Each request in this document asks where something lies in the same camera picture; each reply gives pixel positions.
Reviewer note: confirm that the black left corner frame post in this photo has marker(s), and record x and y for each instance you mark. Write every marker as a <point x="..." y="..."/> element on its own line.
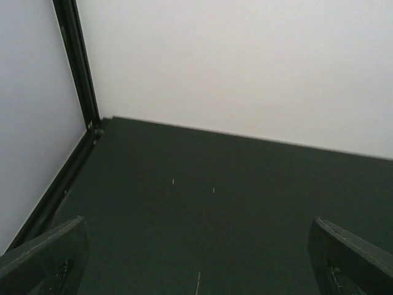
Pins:
<point x="71" y="31"/>

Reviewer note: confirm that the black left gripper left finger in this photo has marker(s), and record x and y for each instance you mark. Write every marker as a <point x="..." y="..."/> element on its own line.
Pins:
<point x="52" y="263"/>

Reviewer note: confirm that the black left floor frame rail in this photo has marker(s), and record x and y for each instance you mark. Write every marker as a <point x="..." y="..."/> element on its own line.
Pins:
<point x="42" y="216"/>

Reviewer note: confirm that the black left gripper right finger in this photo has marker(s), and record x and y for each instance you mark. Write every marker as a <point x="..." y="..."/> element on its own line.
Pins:
<point x="344" y="263"/>

